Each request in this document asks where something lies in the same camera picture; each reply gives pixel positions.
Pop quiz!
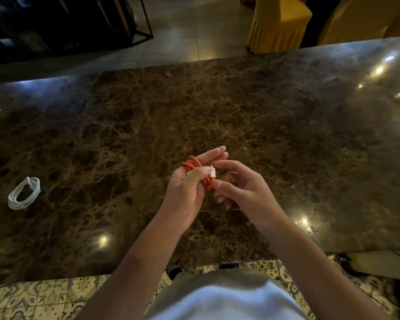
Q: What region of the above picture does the person's right hand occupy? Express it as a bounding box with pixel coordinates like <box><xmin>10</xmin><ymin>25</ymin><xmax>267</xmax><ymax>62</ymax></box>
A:
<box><xmin>210</xmin><ymin>160</ymin><xmax>287</xmax><ymax>236</ymax></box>

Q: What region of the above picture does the person's left hand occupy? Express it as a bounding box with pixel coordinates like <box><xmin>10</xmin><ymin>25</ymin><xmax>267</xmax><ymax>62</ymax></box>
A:
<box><xmin>160</xmin><ymin>145</ymin><xmax>229</xmax><ymax>232</ymax></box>

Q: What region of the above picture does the red charging cable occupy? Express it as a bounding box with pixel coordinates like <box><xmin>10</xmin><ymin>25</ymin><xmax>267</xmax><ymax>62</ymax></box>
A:
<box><xmin>181</xmin><ymin>156</ymin><xmax>217</xmax><ymax>192</ymax></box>

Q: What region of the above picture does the white charging cable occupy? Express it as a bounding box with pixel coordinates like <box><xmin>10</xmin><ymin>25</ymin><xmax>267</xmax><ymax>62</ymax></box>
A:
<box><xmin>8</xmin><ymin>176</ymin><xmax>41</xmax><ymax>210</ymax></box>

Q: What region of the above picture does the person's left forearm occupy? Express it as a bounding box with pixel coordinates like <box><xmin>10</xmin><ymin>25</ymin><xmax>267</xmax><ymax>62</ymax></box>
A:
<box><xmin>75</xmin><ymin>209</ymin><xmax>187</xmax><ymax>320</ymax></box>

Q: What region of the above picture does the person's right forearm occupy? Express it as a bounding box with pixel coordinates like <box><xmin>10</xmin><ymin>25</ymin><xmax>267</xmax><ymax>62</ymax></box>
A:
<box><xmin>265</xmin><ymin>215</ymin><xmax>392</xmax><ymax>320</ymax></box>

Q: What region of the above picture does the person's white shirt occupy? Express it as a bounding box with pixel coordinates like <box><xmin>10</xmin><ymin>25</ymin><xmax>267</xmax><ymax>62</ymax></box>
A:
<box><xmin>146</xmin><ymin>284</ymin><xmax>309</xmax><ymax>320</ymax></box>

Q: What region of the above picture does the black and yellow device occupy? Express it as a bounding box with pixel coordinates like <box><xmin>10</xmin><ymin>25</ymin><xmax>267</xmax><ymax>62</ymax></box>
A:
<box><xmin>336</xmin><ymin>253</ymin><xmax>364</xmax><ymax>277</ymax></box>

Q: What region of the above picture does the black metal shelf rack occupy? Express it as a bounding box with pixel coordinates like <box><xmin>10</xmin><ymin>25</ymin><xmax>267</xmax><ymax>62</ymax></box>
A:
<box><xmin>0</xmin><ymin>0</ymin><xmax>154</xmax><ymax>65</ymax></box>

